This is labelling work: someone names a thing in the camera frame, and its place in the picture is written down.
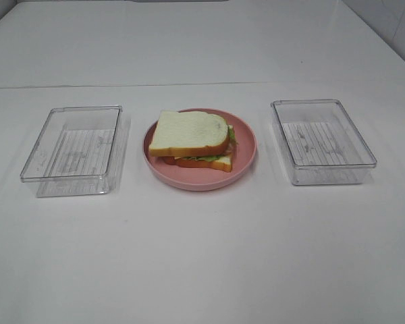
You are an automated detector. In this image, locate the clear plastic right tray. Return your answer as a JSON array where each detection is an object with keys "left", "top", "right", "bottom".
[{"left": 271, "top": 99, "right": 377, "bottom": 186}]

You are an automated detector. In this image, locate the bread slice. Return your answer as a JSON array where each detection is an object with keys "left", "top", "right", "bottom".
[
  {"left": 161, "top": 154, "right": 234, "bottom": 172},
  {"left": 148, "top": 111, "right": 230, "bottom": 157}
]

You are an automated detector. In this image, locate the clear plastic left tray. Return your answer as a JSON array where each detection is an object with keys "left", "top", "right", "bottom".
[{"left": 20, "top": 105, "right": 124, "bottom": 198}]

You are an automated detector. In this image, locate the clear plastic tray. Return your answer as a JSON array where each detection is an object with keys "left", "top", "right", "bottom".
[
  {"left": 20, "top": 105, "right": 124, "bottom": 198},
  {"left": 271, "top": 99, "right": 377, "bottom": 186}
]

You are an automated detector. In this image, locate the green lettuce leaf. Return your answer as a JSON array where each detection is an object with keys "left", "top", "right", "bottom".
[{"left": 183, "top": 125, "right": 237, "bottom": 162}]

